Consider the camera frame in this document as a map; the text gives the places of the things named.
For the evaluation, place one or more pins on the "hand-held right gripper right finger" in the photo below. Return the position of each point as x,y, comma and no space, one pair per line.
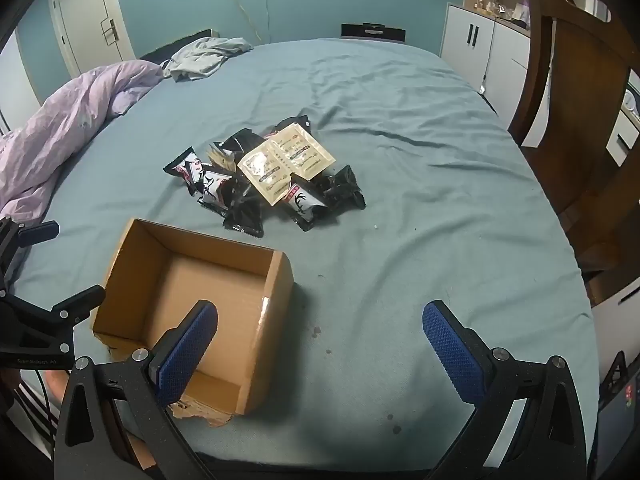
452,355

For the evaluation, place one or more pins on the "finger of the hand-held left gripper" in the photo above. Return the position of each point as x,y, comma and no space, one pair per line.
37,232
75,305

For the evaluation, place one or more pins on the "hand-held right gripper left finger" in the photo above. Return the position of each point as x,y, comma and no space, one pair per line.
187,355

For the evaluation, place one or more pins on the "brown cardboard box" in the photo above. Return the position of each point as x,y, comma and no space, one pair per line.
200,280

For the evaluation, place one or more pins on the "pile of black snack packets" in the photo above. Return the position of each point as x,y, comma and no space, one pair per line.
240,210

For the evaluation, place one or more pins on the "joined beige sachet pair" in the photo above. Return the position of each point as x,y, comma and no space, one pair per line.
280,165

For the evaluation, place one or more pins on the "lilac duvet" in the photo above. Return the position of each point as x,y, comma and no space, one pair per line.
65,125

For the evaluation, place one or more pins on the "white wardrobe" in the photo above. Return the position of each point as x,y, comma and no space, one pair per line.
15,90

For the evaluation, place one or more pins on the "bed with teal sheet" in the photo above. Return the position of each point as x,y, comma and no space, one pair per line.
425,210

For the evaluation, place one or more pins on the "dark pillow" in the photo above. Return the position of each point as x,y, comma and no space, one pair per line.
170,49

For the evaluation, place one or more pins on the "white door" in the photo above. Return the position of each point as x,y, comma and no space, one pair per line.
85,10

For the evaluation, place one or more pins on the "grey crumpled garment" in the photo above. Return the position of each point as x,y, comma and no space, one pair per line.
200,57

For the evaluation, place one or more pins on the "wooden chair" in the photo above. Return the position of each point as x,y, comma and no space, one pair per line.
585,110

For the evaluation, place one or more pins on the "white drawer unit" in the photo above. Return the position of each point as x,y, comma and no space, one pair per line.
622,130

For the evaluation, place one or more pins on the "white cabinet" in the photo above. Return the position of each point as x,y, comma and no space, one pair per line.
475,60

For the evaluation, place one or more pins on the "black bag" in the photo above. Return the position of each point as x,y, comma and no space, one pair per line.
372,31

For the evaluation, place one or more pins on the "group of small bottles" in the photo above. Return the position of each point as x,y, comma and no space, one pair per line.
487,5

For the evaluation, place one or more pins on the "black triangular frame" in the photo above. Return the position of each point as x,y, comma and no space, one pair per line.
614,380

